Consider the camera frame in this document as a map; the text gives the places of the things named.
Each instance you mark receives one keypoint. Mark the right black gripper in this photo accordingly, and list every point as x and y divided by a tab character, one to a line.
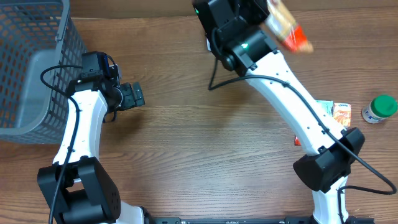
261	8

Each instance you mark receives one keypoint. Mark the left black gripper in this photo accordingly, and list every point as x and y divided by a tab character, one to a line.
137	95

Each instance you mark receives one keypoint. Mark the red spaghetti pasta package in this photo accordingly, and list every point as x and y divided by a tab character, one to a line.
286	29

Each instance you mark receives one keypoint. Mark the teal snack packet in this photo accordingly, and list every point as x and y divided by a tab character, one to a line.
327	105

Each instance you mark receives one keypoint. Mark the orange tissue pack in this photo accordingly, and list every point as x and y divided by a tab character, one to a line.
342	114

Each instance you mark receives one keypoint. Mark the red stick sachet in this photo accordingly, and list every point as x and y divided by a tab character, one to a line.
296	141

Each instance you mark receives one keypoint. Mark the green lid jar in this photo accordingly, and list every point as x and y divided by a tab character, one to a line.
379	109

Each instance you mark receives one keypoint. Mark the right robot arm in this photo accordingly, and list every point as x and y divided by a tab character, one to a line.
245	37

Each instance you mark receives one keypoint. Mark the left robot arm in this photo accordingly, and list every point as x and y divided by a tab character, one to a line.
76	186

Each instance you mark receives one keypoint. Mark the white barcode scanner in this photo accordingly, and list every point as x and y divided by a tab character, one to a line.
208	45

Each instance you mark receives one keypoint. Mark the grey plastic mesh basket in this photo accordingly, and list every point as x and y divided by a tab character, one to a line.
40	46

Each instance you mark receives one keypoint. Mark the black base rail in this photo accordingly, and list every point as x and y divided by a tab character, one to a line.
286	220

